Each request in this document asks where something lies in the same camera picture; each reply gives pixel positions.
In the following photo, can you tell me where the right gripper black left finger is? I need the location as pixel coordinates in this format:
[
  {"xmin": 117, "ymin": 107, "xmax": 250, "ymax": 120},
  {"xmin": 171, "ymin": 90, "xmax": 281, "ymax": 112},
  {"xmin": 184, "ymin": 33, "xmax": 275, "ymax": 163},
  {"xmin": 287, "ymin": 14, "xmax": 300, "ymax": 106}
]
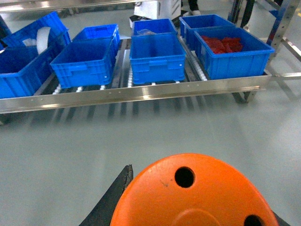
[{"xmin": 80, "ymin": 164, "xmax": 133, "ymax": 226}]

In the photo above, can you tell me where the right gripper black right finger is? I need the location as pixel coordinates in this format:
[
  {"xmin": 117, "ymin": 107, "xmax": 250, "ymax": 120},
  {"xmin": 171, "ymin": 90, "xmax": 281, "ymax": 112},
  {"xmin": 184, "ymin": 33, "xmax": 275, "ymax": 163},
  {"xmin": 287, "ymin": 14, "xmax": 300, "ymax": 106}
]
[{"xmin": 276, "ymin": 216, "xmax": 290, "ymax": 226}]

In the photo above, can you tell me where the orange cylindrical cap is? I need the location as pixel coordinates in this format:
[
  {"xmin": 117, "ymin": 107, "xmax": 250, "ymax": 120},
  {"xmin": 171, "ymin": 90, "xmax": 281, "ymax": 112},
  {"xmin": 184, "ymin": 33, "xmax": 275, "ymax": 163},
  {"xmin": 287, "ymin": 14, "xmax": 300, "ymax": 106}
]
[{"xmin": 111, "ymin": 153, "xmax": 278, "ymax": 226}]

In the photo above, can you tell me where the stainless steel roller shelf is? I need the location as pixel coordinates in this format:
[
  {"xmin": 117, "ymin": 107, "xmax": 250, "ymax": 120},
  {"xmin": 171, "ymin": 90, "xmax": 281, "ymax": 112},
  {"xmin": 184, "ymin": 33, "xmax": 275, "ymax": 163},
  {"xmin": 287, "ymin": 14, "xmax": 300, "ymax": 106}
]
[{"xmin": 0, "ymin": 37, "xmax": 301, "ymax": 125}]

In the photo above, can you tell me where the blue bin with red parts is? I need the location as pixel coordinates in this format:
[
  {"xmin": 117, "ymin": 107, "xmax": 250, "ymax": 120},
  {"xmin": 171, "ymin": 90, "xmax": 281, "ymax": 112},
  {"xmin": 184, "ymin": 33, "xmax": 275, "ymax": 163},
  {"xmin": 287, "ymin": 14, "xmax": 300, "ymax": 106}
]
[{"xmin": 194, "ymin": 26, "xmax": 275, "ymax": 80}]

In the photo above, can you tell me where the red parts pile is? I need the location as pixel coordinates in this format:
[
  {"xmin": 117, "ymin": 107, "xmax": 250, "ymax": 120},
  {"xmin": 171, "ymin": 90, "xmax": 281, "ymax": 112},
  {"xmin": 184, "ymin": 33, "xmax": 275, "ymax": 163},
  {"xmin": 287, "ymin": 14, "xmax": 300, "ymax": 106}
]
[{"xmin": 201, "ymin": 36, "xmax": 243, "ymax": 54}]

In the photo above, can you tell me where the blue bin front middle-left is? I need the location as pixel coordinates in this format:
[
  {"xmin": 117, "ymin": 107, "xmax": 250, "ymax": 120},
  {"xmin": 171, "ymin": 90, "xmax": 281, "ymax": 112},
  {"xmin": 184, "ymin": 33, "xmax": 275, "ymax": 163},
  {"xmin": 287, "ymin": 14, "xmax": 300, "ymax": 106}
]
[{"xmin": 50, "ymin": 38, "xmax": 117, "ymax": 89}]

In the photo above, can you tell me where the blue bin middle-left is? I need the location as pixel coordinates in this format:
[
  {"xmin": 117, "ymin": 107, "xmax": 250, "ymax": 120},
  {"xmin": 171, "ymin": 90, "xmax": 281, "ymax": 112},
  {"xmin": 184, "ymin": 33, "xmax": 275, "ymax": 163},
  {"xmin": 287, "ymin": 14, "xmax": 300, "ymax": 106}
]
[
  {"xmin": 50, "ymin": 38, "xmax": 117, "ymax": 89},
  {"xmin": 72, "ymin": 24, "xmax": 120, "ymax": 57}
]

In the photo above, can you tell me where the blue bin far left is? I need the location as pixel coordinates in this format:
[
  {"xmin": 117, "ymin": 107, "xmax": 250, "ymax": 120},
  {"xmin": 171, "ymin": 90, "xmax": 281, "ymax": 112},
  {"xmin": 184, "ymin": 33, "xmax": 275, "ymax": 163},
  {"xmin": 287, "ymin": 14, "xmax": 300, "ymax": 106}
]
[{"xmin": 0, "ymin": 45, "xmax": 64, "ymax": 99}]

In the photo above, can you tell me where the blue bin front middle-right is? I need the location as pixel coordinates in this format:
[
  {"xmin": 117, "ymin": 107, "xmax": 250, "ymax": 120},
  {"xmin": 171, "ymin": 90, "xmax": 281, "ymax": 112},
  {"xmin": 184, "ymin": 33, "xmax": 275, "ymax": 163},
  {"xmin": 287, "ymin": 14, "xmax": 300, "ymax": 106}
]
[{"xmin": 129, "ymin": 33, "xmax": 186, "ymax": 85}]

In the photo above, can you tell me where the blue bin middle-right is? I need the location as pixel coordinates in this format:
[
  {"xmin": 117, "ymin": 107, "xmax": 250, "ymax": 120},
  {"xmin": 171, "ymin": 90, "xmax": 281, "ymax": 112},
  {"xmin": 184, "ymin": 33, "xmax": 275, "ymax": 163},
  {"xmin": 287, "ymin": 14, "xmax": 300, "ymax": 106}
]
[
  {"xmin": 129, "ymin": 33, "xmax": 186, "ymax": 85},
  {"xmin": 132, "ymin": 18, "xmax": 178, "ymax": 36}
]

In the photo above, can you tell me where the white foam roll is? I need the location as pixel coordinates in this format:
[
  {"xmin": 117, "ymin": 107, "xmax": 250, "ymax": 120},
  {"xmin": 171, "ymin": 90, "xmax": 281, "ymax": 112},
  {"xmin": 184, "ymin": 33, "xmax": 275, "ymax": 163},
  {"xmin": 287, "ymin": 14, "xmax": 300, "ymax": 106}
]
[{"xmin": 23, "ymin": 26, "xmax": 51, "ymax": 54}]

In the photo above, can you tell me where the blue bin rear middle-left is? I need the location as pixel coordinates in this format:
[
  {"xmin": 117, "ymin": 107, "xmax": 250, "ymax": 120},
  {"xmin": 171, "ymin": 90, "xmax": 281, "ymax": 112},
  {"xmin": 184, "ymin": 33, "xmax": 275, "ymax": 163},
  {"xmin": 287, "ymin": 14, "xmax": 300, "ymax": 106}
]
[{"xmin": 72, "ymin": 24, "xmax": 120, "ymax": 57}]

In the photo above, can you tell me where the tilted blue bin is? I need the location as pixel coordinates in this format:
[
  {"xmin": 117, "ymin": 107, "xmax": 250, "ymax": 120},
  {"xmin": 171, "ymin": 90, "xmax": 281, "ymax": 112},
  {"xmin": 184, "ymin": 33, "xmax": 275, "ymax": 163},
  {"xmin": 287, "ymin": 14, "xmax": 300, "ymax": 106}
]
[{"xmin": 2, "ymin": 12, "xmax": 71, "ymax": 52}]

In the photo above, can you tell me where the blue bin rear middle-right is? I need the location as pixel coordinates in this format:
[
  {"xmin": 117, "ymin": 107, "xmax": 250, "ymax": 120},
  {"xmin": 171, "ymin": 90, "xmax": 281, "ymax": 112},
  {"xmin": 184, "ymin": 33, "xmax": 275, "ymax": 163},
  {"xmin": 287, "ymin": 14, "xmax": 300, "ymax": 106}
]
[{"xmin": 132, "ymin": 18, "xmax": 178, "ymax": 36}]

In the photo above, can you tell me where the blue bin rear right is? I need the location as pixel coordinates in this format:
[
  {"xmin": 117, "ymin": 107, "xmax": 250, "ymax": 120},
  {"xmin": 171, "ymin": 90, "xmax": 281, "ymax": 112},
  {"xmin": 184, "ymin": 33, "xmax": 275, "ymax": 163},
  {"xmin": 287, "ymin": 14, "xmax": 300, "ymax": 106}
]
[{"xmin": 179, "ymin": 14, "xmax": 235, "ymax": 51}]

